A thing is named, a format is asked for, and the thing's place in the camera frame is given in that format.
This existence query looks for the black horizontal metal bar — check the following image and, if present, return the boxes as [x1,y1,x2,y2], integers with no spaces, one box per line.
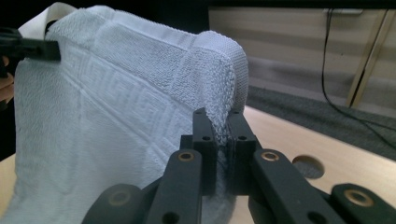
[207,0,396,9]

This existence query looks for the black wall cable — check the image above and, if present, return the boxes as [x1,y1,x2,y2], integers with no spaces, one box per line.
[321,8,396,150]

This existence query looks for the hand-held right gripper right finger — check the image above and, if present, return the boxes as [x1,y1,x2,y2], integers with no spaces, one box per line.
[228,110,262,196]

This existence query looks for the light blue towel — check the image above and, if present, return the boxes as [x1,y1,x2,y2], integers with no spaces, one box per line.
[0,2,250,224]

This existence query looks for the wooden wall strip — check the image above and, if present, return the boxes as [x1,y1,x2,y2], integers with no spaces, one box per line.
[345,8,396,109]

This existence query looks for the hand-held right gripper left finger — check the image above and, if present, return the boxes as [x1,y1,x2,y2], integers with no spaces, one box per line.
[180,107,219,197]

